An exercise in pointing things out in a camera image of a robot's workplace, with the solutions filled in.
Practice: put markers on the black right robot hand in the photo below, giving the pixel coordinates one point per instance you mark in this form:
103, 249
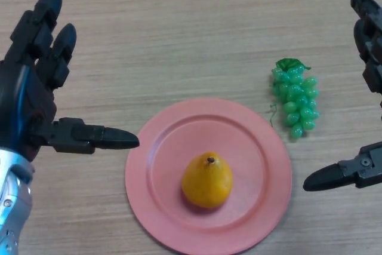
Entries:
371, 58

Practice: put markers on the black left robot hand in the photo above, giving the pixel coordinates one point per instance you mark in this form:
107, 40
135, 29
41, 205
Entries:
27, 99

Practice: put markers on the yellow pear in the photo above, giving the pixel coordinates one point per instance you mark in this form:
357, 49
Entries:
207, 180

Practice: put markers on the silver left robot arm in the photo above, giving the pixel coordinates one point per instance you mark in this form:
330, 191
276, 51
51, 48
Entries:
13, 201

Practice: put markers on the pink round plate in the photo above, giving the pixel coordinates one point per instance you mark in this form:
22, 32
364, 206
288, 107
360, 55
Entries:
208, 176

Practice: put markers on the green grape bunch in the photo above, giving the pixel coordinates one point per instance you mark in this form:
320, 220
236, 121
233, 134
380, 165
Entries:
295, 99

